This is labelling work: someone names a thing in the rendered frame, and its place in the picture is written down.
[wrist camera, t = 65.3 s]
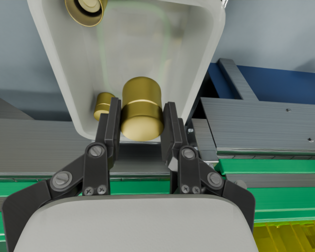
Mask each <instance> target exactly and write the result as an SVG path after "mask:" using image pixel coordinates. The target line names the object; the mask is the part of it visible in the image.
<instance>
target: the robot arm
mask: <svg viewBox="0 0 315 252"><path fill-rule="evenodd" d="M121 111H122V102H121V99H119V98H118V97H111V101H110V107H109V113H101V114H100V117H99V122H98V127H97V132H96V136H95V141H94V142H93V143H90V144H89V145H88V146H87V147H86V149H85V152H84V154H83V155H81V156H80V157H78V158H77V159H75V160H74V161H72V162H71V163H69V164H68V165H66V166H65V167H63V168H62V169H60V170H59V171H57V172H56V173H55V174H54V175H53V176H52V177H51V178H49V179H47V180H46V179H44V180H41V181H39V182H37V183H35V184H32V185H30V186H28V187H26V188H23V189H21V190H19V191H17V192H14V193H12V194H11V195H9V196H7V197H6V198H5V199H4V200H3V202H2V204H1V215H2V222H3V229H4V235H5V242H6V249H7V252H259V250H258V248H257V245H256V242H255V240H254V237H253V231H254V220H255V209H256V199H255V197H254V195H253V194H252V193H251V192H250V191H248V190H247V189H245V188H243V187H241V186H239V185H237V184H235V183H233V182H231V181H229V180H227V179H223V178H222V176H221V175H220V174H219V173H218V172H217V171H215V170H214V169H213V168H211V167H210V166H209V165H208V164H206V163H205V162H204V161H203V160H201V159H200V158H199V155H198V151H197V150H196V149H195V148H194V147H193V146H191V145H188V140H187V136H186V131H185V126H184V121H183V119H182V118H178V115H177V109H176V104H175V102H171V101H168V102H167V103H165V105H164V109H163V121H164V129H163V132H162V133H161V135H160V141H161V153H162V161H163V162H165V165H167V166H168V168H169V169H170V188H169V194H132V195H111V187H110V169H111V168H113V167H114V165H115V161H118V157H119V146H120V135H121V130H120V121H121ZM81 193H82V196H78V195H79V194H81Z"/></svg>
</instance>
